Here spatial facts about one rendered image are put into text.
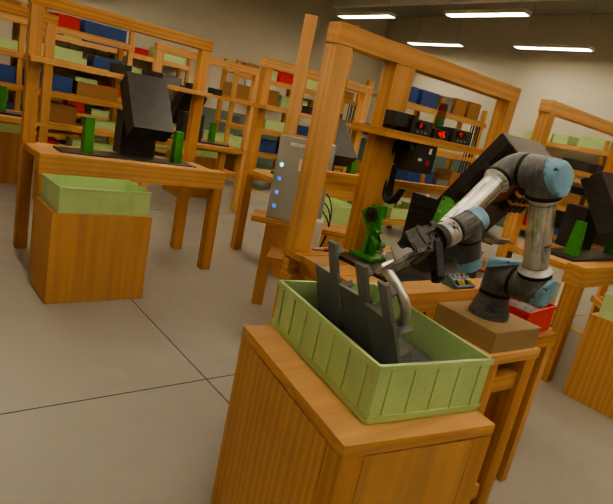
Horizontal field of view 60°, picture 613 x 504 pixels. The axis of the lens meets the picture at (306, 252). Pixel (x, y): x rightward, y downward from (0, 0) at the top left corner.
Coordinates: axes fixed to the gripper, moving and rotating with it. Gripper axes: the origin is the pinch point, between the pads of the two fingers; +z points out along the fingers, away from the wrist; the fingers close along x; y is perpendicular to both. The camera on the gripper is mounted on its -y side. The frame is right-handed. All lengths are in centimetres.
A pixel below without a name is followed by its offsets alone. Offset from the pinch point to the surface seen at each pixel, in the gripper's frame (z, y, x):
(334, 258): 2.2, 16.7, -23.4
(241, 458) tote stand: 52, -21, -63
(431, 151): -103, 65, -88
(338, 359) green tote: 20.2, -12.5, -16.7
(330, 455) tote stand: 37, -33, -9
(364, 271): 2.7, 4.9, -8.3
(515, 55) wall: -905, 455, -678
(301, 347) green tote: 23.0, -1.8, -35.0
